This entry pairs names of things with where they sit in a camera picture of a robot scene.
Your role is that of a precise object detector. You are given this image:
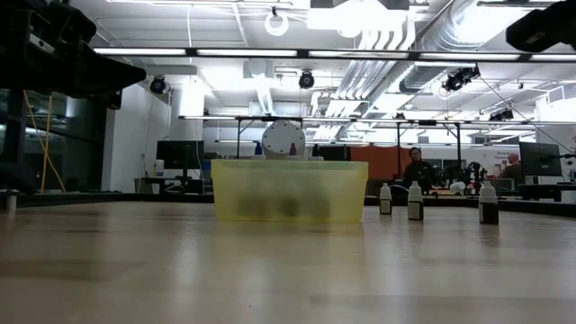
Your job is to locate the black background workstation frame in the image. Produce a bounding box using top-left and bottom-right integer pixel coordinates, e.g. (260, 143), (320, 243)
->
(178, 114), (463, 159)

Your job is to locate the dark office desk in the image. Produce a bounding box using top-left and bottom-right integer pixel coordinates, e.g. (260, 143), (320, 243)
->
(133, 175), (206, 194)

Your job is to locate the overhead LED light bar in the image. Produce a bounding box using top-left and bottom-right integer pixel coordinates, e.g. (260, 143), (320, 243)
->
(92, 46), (576, 63)

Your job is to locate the yellow translucent plastic tray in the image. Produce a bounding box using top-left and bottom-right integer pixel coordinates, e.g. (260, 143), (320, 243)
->
(210, 158), (369, 224)

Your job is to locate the white perforated metal can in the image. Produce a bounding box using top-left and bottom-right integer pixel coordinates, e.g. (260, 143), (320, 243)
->
(261, 119), (307, 161)

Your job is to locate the black desk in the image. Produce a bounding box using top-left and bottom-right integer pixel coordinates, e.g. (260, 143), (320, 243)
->
(517, 183), (576, 203)

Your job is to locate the orange partition wall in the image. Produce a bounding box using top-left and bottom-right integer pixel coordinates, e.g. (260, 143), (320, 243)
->
(349, 144), (413, 182)

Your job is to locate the small white-capped food colouring bottle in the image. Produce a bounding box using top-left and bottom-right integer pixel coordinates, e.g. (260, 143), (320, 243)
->
(407, 179), (425, 221)
(477, 179), (500, 226)
(379, 182), (393, 216)

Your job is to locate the person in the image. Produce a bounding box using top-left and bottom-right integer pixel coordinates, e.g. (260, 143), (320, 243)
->
(501, 152), (526, 180)
(402, 147), (437, 190)

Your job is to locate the yellow extension cord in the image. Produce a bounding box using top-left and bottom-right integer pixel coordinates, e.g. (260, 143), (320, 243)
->
(22, 89), (67, 193)
(40, 94), (55, 193)

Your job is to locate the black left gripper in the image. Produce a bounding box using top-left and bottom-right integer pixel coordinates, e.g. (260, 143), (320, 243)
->
(0, 0), (148, 111)

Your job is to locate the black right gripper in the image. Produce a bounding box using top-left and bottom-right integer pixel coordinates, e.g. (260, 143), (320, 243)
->
(506, 0), (576, 53)

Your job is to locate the black computer monitor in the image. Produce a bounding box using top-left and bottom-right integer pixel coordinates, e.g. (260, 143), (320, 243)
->
(156, 139), (205, 181)
(518, 141), (563, 178)

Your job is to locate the black ceiling camera cluster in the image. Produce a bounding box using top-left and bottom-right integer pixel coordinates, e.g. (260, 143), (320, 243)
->
(440, 65), (482, 94)

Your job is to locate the blue storage bin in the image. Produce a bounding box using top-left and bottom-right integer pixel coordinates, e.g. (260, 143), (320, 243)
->
(201, 160), (213, 194)

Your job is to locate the small white post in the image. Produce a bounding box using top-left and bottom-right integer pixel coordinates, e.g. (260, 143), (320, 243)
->
(4, 189), (19, 216)

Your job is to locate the white ring light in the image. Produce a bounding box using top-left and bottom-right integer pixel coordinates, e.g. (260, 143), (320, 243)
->
(264, 9), (290, 38)

